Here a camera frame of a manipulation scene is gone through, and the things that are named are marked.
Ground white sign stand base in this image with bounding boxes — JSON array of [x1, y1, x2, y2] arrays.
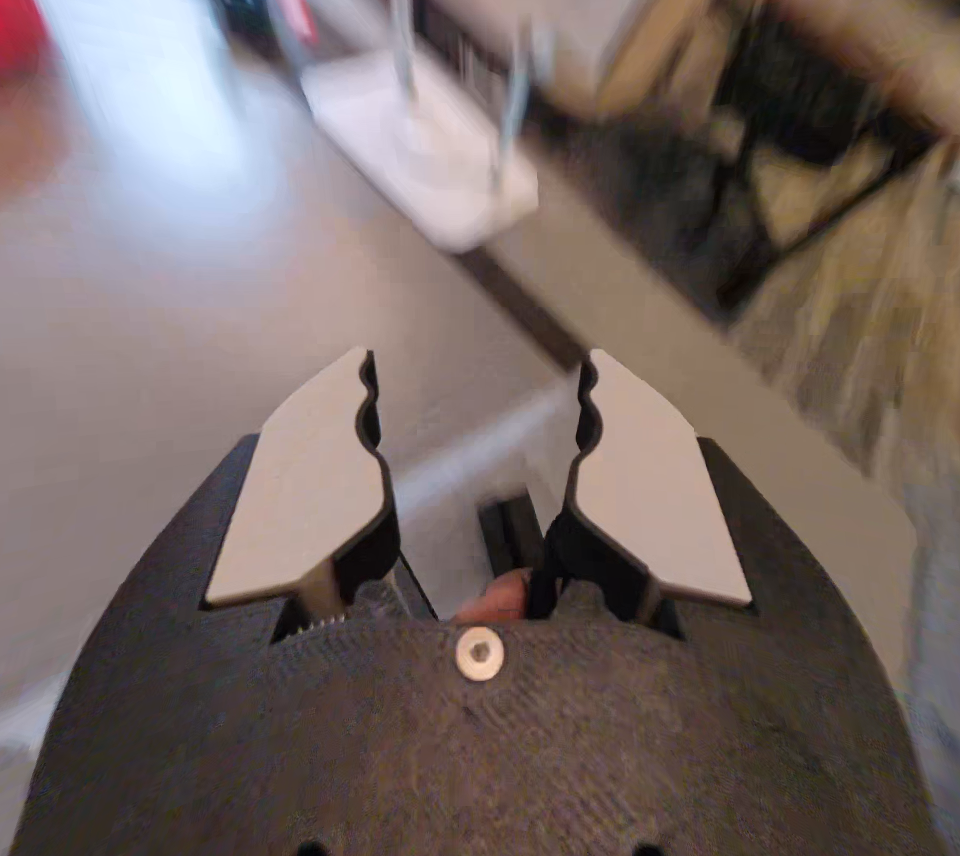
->
[[300, 49, 541, 253]]

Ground dark metal frame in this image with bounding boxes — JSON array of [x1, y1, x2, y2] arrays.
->
[[705, 8, 939, 310]]

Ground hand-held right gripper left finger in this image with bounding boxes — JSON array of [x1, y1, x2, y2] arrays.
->
[[204, 346, 400, 631]]

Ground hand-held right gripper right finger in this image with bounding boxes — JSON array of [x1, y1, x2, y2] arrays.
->
[[543, 346, 755, 625]]

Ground person's right hand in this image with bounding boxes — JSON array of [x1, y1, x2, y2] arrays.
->
[[453, 567, 535, 625]]

